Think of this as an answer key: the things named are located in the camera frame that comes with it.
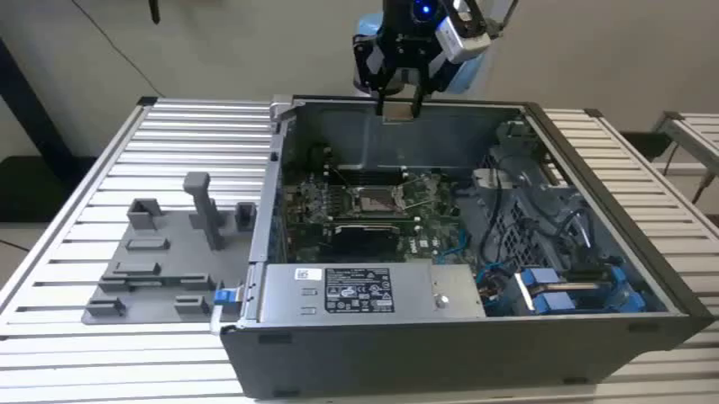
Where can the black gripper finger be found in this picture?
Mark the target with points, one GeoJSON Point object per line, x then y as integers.
{"type": "Point", "coordinates": [386, 99]}
{"type": "Point", "coordinates": [421, 99]}

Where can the silver CPU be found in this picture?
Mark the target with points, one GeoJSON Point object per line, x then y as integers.
{"type": "Point", "coordinates": [401, 113]}

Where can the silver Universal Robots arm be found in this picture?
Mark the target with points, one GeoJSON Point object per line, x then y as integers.
{"type": "Point", "coordinates": [466, 76]}

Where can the black RAM slot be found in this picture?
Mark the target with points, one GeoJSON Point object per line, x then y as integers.
{"type": "Point", "coordinates": [371, 174]}

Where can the CPU socket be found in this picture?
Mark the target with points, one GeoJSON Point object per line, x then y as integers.
{"type": "Point", "coordinates": [374, 201]}

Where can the green motherboard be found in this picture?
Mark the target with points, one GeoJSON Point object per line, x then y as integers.
{"type": "Point", "coordinates": [433, 214]}

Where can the grey metal drive cage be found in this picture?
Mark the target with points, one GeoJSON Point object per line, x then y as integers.
{"type": "Point", "coordinates": [522, 235]}

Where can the black box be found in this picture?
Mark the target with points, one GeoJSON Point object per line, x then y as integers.
{"type": "Point", "coordinates": [646, 145]}

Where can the black antenna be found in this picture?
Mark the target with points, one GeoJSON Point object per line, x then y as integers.
{"type": "Point", "coordinates": [154, 10]}

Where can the blue disk carrier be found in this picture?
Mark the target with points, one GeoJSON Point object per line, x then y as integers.
{"type": "Point", "coordinates": [557, 303]}
{"type": "Point", "coordinates": [542, 278]}

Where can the metal side table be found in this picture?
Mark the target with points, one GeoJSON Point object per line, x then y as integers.
{"type": "Point", "coordinates": [697, 130]}

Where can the grey power supply unit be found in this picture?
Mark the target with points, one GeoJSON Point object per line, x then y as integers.
{"type": "Point", "coordinates": [281, 294]}

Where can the grey parts rack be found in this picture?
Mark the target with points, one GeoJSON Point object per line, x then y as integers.
{"type": "Point", "coordinates": [169, 252]}

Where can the blue case latch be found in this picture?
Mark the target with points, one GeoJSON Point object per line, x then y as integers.
{"type": "Point", "coordinates": [225, 296]}

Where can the green RAM stick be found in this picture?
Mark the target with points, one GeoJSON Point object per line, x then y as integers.
{"type": "Point", "coordinates": [158, 281]}

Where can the black open PC case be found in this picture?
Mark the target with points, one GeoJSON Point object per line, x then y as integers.
{"type": "Point", "coordinates": [394, 357]}

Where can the black object on floor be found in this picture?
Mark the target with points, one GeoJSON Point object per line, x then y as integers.
{"type": "Point", "coordinates": [39, 193]}

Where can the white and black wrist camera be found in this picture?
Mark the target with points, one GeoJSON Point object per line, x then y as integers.
{"type": "Point", "coordinates": [461, 42]}

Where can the dark slanted post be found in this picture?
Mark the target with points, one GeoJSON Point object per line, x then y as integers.
{"type": "Point", "coordinates": [29, 113]}

